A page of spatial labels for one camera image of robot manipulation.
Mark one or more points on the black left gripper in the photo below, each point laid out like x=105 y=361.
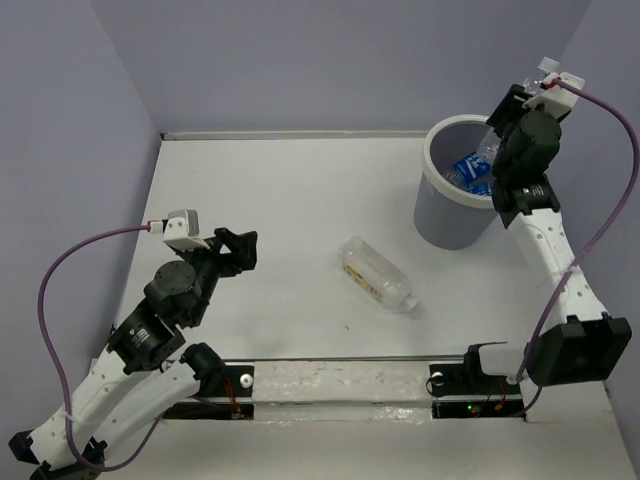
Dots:
x=243 y=257

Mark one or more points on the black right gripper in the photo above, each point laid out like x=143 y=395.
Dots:
x=507 y=107

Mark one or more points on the clear crushed bottle white cap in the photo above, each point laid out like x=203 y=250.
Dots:
x=510 y=106

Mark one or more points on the blue label bottle sideways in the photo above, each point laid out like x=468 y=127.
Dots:
x=465 y=172

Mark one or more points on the blue label Chinese text bottle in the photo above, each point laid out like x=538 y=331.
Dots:
x=483 y=189

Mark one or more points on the large clear yellow label bottle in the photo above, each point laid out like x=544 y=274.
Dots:
x=382 y=281

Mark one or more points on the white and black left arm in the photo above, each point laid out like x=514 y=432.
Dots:
x=146 y=365

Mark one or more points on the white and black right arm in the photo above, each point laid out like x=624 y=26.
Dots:
x=576 y=339

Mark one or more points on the grey bin white rim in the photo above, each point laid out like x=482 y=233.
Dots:
x=445 y=215

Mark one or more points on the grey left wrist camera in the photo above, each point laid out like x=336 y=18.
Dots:
x=180 y=230

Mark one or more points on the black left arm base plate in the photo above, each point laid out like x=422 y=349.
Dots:
x=228 y=400

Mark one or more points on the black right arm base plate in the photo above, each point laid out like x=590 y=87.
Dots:
x=458 y=394

